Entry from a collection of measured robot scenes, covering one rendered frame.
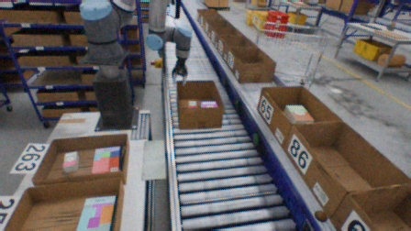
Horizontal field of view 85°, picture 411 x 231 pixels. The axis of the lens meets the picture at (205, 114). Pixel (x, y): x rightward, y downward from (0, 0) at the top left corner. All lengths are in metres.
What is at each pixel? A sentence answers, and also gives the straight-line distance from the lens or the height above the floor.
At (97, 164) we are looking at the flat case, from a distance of 1.28.
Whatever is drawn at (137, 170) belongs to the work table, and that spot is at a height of 0.75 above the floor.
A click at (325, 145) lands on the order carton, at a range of 1.39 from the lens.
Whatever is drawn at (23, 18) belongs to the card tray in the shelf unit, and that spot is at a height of 1.17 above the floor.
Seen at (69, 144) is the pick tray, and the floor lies 0.81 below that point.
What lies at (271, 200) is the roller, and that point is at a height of 0.75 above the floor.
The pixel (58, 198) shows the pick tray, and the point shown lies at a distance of 1.26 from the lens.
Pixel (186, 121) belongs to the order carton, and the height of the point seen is 0.82.
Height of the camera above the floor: 1.67
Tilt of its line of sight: 34 degrees down
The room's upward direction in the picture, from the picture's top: 4 degrees clockwise
